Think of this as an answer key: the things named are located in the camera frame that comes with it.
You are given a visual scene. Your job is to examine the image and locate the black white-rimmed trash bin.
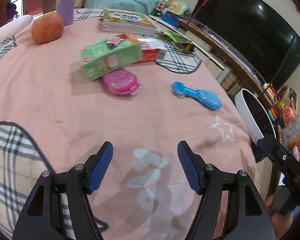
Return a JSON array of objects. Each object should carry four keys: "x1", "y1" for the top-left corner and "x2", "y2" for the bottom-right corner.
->
[{"x1": 234, "y1": 88, "x2": 276, "y2": 163}]

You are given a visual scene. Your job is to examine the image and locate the person's right hand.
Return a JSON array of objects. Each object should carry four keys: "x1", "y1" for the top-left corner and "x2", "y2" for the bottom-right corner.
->
[{"x1": 264, "y1": 194, "x2": 293, "y2": 239}]

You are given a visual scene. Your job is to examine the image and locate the pink toy helmet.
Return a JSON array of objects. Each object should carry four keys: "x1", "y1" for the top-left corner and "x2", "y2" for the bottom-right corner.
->
[{"x1": 282, "y1": 106, "x2": 296, "y2": 125}]

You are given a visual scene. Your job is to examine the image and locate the white TV cabinet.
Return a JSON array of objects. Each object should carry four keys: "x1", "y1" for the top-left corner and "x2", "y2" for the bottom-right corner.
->
[{"x1": 150, "y1": 15, "x2": 273, "y2": 108}]

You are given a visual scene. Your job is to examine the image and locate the pink blanket table cover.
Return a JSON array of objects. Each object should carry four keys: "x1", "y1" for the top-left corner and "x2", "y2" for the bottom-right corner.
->
[{"x1": 0, "y1": 16, "x2": 259, "y2": 239}]

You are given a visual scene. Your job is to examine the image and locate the light blue fish-shaped toy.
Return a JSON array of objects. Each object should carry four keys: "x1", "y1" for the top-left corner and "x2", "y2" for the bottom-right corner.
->
[{"x1": 173, "y1": 82, "x2": 222, "y2": 110}]

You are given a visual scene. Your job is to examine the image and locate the black television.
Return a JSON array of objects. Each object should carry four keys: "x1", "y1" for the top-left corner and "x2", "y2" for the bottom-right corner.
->
[{"x1": 194, "y1": 0, "x2": 300, "y2": 89}]

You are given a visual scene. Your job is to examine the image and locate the pink glitter round case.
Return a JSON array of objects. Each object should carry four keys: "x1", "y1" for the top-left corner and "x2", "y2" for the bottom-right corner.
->
[{"x1": 101, "y1": 68, "x2": 141, "y2": 95}]

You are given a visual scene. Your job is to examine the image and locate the green snack wrapper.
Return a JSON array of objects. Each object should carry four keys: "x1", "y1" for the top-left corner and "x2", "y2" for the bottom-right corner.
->
[{"x1": 159, "y1": 30, "x2": 194, "y2": 54}]

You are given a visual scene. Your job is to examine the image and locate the green milk carton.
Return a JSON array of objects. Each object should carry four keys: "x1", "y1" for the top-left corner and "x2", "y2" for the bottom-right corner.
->
[{"x1": 81, "y1": 33, "x2": 143, "y2": 81}]

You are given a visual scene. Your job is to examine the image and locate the red white small box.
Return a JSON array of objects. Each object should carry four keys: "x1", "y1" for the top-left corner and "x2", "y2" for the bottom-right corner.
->
[{"x1": 138, "y1": 38, "x2": 167, "y2": 63}]

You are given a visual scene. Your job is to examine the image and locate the orange apple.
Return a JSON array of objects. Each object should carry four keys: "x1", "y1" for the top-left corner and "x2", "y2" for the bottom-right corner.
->
[{"x1": 31, "y1": 12, "x2": 64, "y2": 44}]

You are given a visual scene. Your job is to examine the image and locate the toy cash register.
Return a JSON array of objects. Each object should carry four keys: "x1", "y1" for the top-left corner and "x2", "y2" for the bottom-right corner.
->
[{"x1": 152, "y1": 0, "x2": 192, "y2": 28}]

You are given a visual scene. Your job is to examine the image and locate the stack of children's books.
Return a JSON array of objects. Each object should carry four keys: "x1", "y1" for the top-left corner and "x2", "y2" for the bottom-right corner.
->
[{"x1": 101, "y1": 10, "x2": 158, "y2": 35}]

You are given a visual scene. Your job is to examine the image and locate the rainbow stacking ring toy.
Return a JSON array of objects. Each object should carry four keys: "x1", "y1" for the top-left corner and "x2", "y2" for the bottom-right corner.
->
[{"x1": 267, "y1": 102, "x2": 285, "y2": 122}]

